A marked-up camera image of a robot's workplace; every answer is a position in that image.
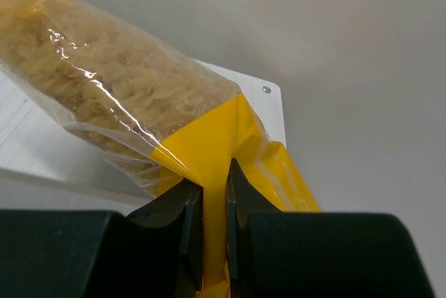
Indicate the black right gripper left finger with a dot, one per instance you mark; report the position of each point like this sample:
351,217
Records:
155,251

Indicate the yellow fusilli pasta bag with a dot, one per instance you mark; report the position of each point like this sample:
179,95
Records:
158,116

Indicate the white two-tier shelf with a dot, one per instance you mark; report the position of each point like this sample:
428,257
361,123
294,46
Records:
33,144

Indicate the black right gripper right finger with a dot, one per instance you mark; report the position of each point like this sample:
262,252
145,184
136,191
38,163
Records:
316,254

